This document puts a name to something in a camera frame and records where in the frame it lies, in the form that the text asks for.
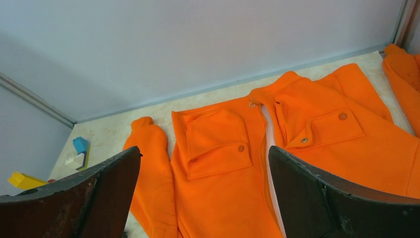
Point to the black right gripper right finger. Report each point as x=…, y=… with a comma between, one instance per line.
x=314, y=203

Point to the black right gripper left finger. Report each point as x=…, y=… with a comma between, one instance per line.
x=93, y=203

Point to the orange fleece jacket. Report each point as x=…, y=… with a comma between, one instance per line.
x=216, y=185

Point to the blue and white block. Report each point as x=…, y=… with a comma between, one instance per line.
x=80, y=160

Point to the yellow toy block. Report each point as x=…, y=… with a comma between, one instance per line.
x=26, y=182

